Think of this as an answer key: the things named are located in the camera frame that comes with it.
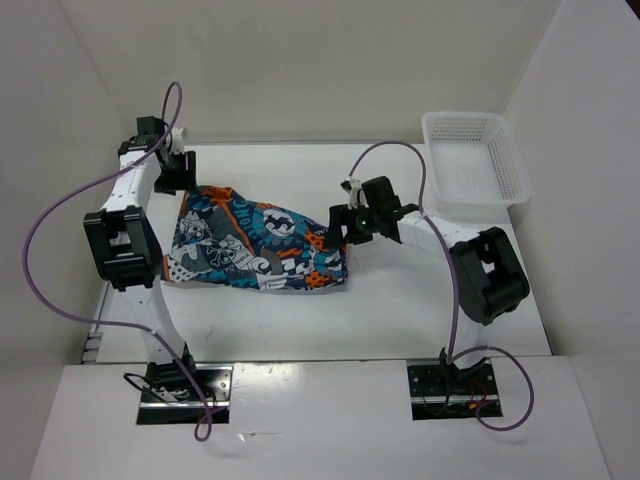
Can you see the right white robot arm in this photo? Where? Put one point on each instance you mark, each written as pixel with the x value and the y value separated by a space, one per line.
pixel 487 277

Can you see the colourful patterned shorts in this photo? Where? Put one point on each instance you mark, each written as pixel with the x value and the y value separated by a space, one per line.
pixel 222 238

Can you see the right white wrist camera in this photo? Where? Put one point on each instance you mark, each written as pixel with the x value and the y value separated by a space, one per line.
pixel 353 187

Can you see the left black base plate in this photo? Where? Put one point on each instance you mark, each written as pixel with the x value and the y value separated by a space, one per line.
pixel 159 406

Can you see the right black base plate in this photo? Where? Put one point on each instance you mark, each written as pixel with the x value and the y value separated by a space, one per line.
pixel 432 398

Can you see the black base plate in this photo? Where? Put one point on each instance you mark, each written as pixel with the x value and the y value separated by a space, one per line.
pixel 159 406
pixel 432 398

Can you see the white plastic basket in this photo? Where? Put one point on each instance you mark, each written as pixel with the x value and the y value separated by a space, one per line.
pixel 474 166

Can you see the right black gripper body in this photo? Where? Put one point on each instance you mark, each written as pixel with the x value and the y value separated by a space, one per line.
pixel 361 222

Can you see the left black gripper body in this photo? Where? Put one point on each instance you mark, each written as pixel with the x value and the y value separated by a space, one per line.
pixel 174 176

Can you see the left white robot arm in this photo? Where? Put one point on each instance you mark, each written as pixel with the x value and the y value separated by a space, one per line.
pixel 127 252

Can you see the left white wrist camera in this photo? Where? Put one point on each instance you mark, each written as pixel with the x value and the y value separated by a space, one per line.
pixel 177 140

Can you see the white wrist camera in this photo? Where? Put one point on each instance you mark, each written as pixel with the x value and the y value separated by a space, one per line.
pixel 177 140
pixel 353 187

